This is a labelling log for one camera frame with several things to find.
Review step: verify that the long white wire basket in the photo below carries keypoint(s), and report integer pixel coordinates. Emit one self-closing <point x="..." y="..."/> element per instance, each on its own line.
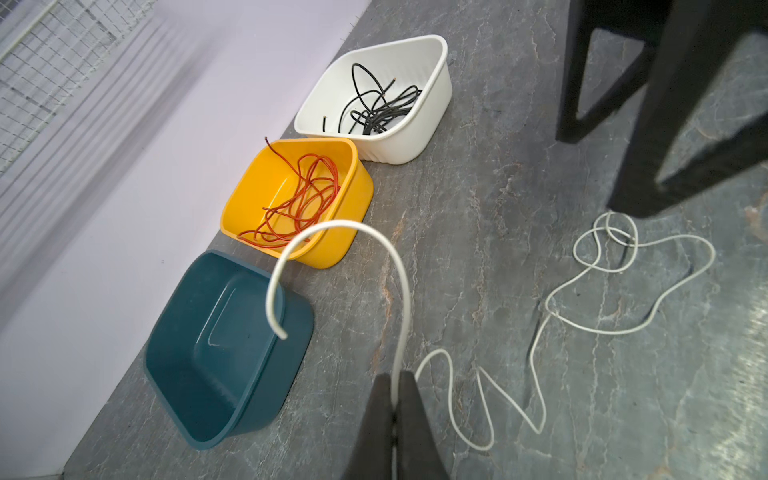
<point x="49" y="50"/>

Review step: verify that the yellow plastic bin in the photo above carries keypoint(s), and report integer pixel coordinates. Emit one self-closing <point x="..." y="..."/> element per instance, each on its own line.
<point x="292" y="185"/>

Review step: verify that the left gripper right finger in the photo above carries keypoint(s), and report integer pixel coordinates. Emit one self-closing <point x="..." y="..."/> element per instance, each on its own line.
<point x="417" y="454"/>

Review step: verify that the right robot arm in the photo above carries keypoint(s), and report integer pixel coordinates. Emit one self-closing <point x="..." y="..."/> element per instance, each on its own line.
<point x="685" y="43"/>

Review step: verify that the teal plastic bin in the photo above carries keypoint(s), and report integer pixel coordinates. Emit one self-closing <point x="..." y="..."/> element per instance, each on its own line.
<point x="212" y="358"/>

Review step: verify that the white plastic bin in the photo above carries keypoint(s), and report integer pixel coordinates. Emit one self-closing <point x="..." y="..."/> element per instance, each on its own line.
<point x="388" y="99"/>

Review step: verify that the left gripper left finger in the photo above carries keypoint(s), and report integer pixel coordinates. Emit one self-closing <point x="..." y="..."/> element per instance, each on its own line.
<point x="373" y="451"/>

